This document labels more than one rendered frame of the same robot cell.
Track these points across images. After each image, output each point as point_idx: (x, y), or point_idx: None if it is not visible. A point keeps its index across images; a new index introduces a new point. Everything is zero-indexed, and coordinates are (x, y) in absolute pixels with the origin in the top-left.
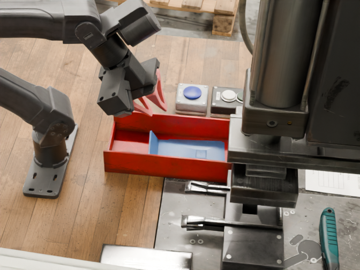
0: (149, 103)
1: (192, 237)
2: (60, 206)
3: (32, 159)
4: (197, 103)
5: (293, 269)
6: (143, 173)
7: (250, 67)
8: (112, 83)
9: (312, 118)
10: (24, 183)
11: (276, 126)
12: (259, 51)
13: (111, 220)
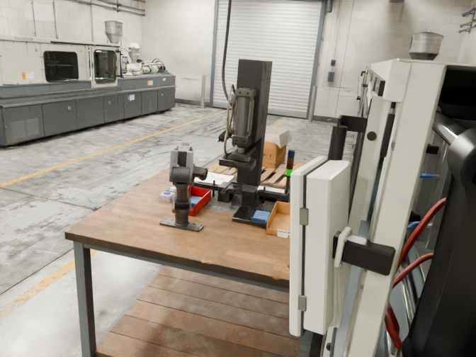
0: (161, 205)
1: (231, 207)
2: (207, 226)
3: (181, 227)
4: (173, 193)
5: None
6: (200, 210)
7: (153, 187)
8: (198, 169)
9: (256, 133)
10: (194, 229)
11: (250, 141)
12: (249, 118)
13: (219, 218)
